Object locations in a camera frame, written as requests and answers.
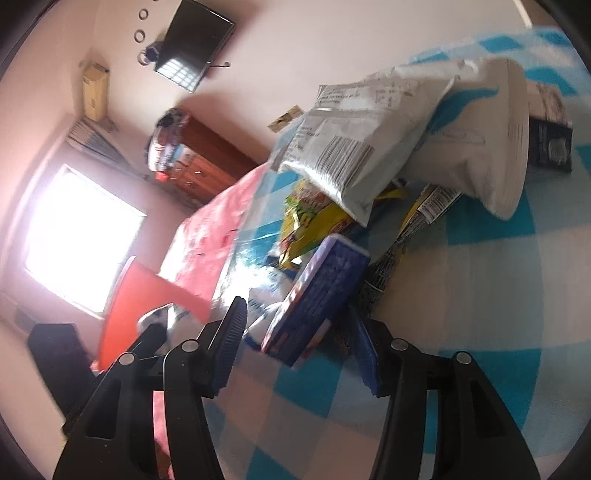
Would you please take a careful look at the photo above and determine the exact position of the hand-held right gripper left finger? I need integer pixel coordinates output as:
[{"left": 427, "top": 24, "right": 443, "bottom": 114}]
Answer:
[{"left": 52, "top": 296, "right": 249, "bottom": 480}]

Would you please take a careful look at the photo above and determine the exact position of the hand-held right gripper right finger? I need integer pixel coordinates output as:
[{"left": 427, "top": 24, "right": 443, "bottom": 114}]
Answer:
[{"left": 355, "top": 308, "right": 542, "bottom": 480}]

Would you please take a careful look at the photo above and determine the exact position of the blue cardboard box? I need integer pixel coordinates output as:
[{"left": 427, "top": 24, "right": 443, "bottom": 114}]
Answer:
[{"left": 261, "top": 233, "right": 371, "bottom": 368}]

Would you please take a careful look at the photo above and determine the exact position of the red plastic bin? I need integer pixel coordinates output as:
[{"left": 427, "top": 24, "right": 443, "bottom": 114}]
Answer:
[{"left": 96, "top": 256, "right": 214, "bottom": 373}]

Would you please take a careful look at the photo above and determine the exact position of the dark box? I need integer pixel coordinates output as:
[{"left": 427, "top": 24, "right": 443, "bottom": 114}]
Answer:
[{"left": 527, "top": 85, "right": 574, "bottom": 175}]

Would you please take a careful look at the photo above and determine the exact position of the white blue wrapper in bin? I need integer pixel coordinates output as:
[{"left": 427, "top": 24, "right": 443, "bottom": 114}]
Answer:
[{"left": 136, "top": 302, "right": 206, "bottom": 357}]

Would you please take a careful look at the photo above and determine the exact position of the white blue plastic wrapper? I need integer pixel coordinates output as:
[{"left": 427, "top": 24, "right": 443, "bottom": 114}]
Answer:
[{"left": 240, "top": 267, "right": 306, "bottom": 352}]

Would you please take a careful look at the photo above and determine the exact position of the pink bedsheet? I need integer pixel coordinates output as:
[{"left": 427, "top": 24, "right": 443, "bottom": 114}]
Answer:
[{"left": 151, "top": 164, "right": 274, "bottom": 480}]

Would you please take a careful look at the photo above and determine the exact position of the bright window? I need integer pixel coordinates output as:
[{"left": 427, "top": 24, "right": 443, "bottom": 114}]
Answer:
[{"left": 23, "top": 165, "right": 148, "bottom": 320}]

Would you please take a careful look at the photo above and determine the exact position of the blue checked blanket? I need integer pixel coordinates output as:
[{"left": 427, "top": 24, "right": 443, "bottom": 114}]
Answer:
[{"left": 203, "top": 27, "right": 591, "bottom": 480}]

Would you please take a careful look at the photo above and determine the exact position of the black yellow barcode wrapper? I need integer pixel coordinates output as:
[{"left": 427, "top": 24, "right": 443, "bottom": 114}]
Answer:
[{"left": 359, "top": 182, "right": 465, "bottom": 315}]

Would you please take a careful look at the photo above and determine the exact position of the yellow snack packet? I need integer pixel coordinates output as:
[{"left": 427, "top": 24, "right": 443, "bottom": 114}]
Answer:
[{"left": 277, "top": 178, "right": 408, "bottom": 271}]

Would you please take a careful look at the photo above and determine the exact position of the brown wooden cabinet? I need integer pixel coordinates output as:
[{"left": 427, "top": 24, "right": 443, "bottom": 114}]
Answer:
[{"left": 154, "top": 108, "right": 260, "bottom": 209}]

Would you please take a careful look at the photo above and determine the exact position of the pile of clothes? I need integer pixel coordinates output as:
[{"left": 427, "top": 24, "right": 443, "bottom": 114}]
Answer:
[{"left": 148, "top": 108, "right": 190, "bottom": 175}]

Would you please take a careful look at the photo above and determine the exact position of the grey striped curtain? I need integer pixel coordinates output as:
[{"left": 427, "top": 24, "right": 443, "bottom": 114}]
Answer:
[{"left": 69, "top": 119, "right": 149, "bottom": 180}]

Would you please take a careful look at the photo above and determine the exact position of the white plastic barcode packet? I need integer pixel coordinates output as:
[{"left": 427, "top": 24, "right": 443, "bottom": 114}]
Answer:
[{"left": 272, "top": 58, "right": 483, "bottom": 227}]

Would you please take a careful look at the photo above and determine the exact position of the large white pillow bag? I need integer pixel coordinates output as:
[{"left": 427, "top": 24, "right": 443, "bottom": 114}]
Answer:
[{"left": 406, "top": 58, "right": 531, "bottom": 220}]

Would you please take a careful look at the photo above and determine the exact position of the wall radiator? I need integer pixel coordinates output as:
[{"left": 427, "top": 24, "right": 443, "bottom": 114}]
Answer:
[{"left": 0, "top": 295, "right": 29, "bottom": 334}]

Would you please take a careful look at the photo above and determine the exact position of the wall socket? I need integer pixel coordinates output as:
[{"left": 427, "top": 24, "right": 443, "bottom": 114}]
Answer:
[{"left": 269, "top": 106, "right": 304, "bottom": 133}]

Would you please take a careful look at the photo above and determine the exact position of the yellow wall box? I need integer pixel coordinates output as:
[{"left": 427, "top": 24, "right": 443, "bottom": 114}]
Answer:
[{"left": 82, "top": 62, "right": 111, "bottom": 121}]

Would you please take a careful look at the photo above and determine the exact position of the black wall television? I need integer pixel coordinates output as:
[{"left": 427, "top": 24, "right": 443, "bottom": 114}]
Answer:
[{"left": 154, "top": 0, "right": 236, "bottom": 93}]

